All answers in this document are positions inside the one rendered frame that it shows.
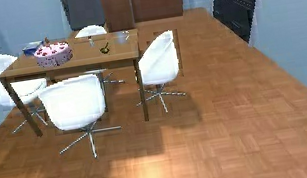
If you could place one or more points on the brown wooden dining table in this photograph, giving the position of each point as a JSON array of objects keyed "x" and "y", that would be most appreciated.
[{"x": 89, "y": 57}]

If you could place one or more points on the dark grey fridge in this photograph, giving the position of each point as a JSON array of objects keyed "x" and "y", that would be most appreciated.
[{"x": 82, "y": 6}]

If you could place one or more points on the small clear glass shaker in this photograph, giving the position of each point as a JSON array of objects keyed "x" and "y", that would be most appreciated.
[{"x": 90, "y": 40}]

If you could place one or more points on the pink cake with red dots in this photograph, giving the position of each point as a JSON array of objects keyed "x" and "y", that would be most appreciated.
[{"x": 53, "y": 53}]

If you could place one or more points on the small dark green object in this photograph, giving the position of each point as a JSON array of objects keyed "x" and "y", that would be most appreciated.
[{"x": 104, "y": 49}]

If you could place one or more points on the blue box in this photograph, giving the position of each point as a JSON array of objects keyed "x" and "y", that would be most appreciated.
[{"x": 33, "y": 48}]

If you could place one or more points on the clear glass bowl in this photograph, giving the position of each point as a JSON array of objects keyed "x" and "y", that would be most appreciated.
[{"x": 121, "y": 36}]

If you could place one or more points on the brown wooden kitchen cabinet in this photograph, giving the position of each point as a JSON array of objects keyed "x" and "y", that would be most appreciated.
[{"x": 143, "y": 2}]

